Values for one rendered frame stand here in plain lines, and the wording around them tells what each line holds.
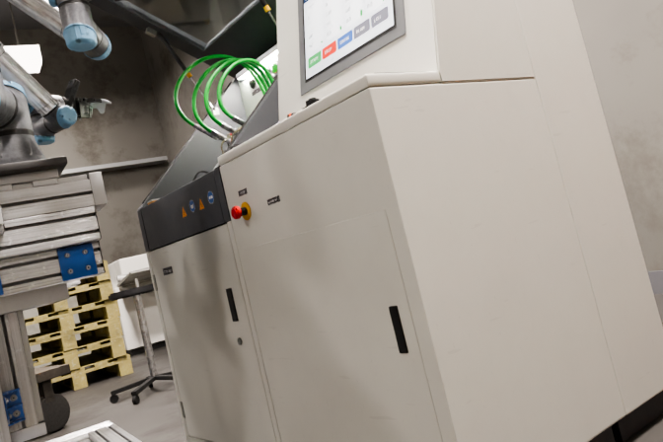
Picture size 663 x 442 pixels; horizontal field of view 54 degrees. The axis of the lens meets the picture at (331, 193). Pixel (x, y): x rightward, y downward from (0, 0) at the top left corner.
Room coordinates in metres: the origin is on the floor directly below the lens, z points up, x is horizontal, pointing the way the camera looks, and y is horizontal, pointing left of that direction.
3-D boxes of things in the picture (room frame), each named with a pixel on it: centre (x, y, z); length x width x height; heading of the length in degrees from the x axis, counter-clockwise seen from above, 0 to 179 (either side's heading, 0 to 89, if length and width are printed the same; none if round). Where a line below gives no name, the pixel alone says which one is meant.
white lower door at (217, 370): (2.14, 0.51, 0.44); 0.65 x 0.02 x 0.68; 38
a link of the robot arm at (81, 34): (1.59, 0.52, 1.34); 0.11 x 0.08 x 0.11; 5
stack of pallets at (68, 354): (5.78, 2.68, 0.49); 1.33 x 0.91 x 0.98; 31
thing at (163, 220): (2.14, 0.50, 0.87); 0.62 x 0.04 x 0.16; 38
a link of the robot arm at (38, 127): (2.39, 1.00, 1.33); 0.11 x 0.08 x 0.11; 56
